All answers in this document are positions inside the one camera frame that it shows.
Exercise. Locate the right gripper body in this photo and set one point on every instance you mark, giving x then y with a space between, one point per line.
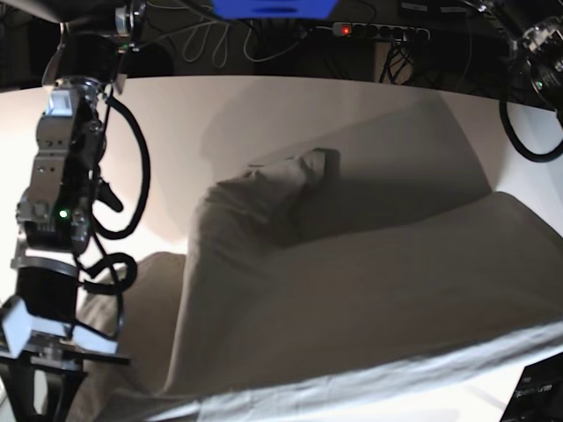
43 345

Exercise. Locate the grey t-shirt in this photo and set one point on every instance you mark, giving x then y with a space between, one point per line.
249 317

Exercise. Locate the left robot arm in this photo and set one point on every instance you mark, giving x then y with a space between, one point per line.
535 29

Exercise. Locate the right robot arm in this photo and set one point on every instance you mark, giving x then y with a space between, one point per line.
54 215

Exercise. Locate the black power strip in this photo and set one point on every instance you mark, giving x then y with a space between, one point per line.
387 33

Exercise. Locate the black labelled device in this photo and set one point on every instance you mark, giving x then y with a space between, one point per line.
538 394

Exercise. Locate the blue overhead mount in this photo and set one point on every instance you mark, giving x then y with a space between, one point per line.
246 9

